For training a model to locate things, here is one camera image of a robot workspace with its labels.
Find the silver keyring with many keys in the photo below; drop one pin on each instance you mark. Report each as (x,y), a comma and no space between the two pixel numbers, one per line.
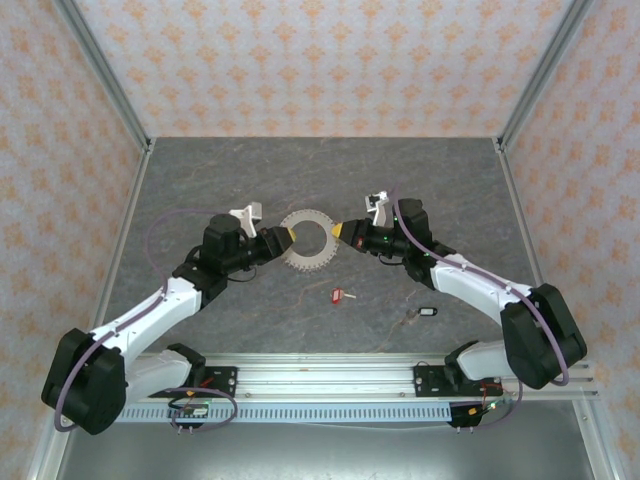
(310,261)

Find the red tag key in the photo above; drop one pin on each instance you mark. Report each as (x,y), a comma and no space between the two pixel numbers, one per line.
(338,295)

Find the black tag key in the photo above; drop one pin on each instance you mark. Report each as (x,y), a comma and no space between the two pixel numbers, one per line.
(427,312)

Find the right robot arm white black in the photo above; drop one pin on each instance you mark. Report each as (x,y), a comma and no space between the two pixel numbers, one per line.
(465,292)

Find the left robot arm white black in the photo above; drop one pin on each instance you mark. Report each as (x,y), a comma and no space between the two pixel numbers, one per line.
(175,300)

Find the black mounting plate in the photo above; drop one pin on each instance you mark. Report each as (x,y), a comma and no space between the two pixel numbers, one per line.
(227,382)
(425,382)

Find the grey metal panel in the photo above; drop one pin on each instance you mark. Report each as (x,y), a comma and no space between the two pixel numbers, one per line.
(325,455)

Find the aluminium table edge rail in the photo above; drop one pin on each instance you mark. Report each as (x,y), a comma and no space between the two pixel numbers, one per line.
(120,250)
(524,225)

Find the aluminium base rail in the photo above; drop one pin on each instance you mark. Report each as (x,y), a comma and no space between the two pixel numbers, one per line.
(325,380)

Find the aluminium frame post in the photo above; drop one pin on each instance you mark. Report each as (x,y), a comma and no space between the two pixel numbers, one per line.
(536,80)
(111,80)

